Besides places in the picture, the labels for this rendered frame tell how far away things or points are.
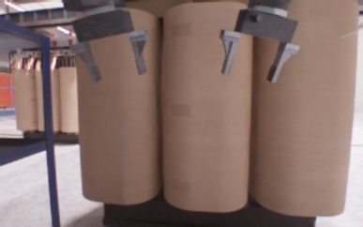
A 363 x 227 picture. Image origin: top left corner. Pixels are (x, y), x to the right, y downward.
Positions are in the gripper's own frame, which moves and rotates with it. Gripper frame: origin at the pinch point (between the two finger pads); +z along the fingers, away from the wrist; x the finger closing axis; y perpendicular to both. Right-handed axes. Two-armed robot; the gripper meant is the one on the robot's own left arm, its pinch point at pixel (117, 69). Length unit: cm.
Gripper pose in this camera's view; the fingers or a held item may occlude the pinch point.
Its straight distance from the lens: 51.5
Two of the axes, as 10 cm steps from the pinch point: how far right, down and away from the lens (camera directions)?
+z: 1.7, 8.8, 4.5
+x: -9.8, 1.0, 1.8
